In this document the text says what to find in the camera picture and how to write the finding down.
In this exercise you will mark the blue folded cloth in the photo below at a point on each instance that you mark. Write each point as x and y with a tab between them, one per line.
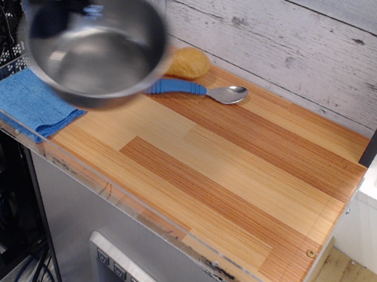
31	107

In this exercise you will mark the clear acrylic table guard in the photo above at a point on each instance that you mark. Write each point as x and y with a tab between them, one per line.
254	189

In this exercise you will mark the yellow toy chicken drumstick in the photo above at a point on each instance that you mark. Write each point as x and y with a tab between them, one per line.
189	63

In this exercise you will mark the blue-handled metal spoon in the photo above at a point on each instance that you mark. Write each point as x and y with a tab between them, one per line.
224	95

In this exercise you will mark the metal pot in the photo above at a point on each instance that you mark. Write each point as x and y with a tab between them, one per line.
112	51

